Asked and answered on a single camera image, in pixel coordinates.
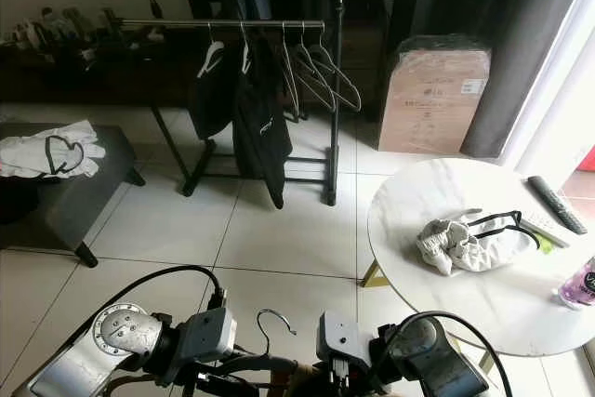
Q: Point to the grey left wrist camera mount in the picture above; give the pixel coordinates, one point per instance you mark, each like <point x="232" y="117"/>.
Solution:
<point x="204" y="337"/>

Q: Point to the black remote control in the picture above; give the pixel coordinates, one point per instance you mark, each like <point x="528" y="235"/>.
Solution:
<point x="556" y="204"/>

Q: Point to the grey plastic hanger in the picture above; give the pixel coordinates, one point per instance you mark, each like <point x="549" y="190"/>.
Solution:
<point x="288" y="81"/>
<point x="316" y="79"/>
<point x="346" y="86"/>

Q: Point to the dark wooden sideboard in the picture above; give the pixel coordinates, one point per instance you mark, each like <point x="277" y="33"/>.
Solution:
<point x="93" y="81"/>

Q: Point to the pink bottle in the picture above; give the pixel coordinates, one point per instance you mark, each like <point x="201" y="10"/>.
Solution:
<point x="578" y="287"/>

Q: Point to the black crumpled garment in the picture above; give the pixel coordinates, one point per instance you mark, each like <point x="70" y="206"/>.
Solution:
<point x="11" y="200"/>

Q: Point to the black metal clothes rack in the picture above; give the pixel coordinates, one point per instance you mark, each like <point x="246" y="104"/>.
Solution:
<point x="256" y="24"/>

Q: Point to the white printed garment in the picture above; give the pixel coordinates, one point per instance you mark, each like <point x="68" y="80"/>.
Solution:
<point x="26" y="157"/>

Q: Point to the white plastic hanger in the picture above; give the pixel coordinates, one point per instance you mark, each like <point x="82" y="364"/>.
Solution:
<point x="212" y="58"/>
<point x="244" y="58"/>

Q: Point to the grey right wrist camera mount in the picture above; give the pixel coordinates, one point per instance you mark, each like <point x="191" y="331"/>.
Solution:
<point x="346" y="339"/>

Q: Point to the long black printed garment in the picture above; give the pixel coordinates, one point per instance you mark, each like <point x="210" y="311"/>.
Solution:
<point x="260" y="141"/>

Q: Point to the grey hanger with metal hook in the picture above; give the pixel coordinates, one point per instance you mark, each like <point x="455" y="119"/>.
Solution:
<point x="246" y="363"/>

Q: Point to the wrapped brown cardboard box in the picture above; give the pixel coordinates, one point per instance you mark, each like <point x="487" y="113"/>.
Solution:
<point x="432" y="104"/>

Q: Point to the round white table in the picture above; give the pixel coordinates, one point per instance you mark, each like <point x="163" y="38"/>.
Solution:
<point x="423" y="194"/>

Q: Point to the white remote control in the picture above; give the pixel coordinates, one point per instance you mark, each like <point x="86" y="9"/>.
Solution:
<point x="545" y="226"/>

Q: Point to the dark grey ottoman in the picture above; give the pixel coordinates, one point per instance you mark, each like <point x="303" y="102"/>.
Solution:
<point x="84" y="202"/>

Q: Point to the short black hanging garment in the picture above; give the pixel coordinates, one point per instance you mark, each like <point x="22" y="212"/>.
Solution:
<point x="210" y="104"/>

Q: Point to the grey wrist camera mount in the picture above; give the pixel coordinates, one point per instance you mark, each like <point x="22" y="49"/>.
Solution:
<point x="204" y="337"/>
<point x="346" y="339"/>

